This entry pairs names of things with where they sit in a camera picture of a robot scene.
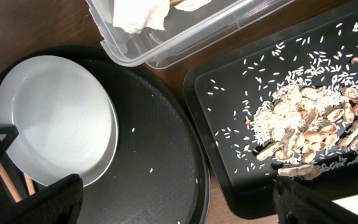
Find clear plastic bin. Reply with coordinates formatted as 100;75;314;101
88;0;292;69

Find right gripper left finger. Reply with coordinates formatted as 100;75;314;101
0;125;83;224

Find black rectangular tray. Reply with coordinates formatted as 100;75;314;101
183;1;358;220

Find gold brown snack wrapper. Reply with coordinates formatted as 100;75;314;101
170;0;184;7

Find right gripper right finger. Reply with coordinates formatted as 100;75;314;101
273;177;358;224

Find wooden chopstick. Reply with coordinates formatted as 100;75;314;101
0;163;22;202
24;174;36;195

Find grey round plate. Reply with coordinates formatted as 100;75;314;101
0;55;119;186

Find rice and peanut shell scraps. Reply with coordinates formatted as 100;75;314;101
206;21;358;182

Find white napkin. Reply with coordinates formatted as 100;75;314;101
111;0;211;34

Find round black tray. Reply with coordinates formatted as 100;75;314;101
0;45;211;224

